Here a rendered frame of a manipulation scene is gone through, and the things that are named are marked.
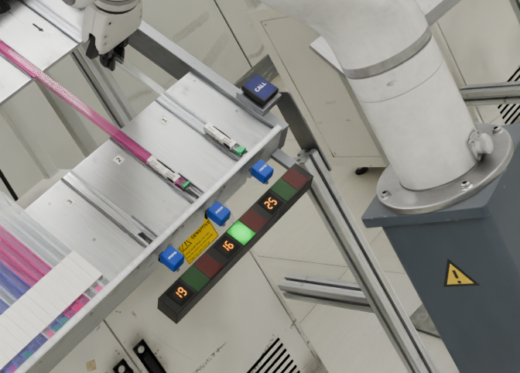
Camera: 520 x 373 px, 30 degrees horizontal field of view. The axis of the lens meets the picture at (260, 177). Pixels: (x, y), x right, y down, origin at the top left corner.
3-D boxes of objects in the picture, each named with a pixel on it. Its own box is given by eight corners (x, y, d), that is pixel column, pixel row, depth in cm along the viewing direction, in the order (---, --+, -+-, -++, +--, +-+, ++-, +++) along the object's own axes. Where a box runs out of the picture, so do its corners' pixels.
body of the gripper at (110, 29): (120, -40, 156) (118, 7, 166) (74, -7, 151) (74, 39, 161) (155, -13, 155) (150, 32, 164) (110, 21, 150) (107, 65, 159)
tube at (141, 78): (245, 152, 160) (246, 148, 159) (240, 157, 159) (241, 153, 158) (28, -8, 174) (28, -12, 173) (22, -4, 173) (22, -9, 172)
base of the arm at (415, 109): (532, 119, 129) (480, -2, 121) (485, 207, 116) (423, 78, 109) (411, 138, 141) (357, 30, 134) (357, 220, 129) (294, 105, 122)
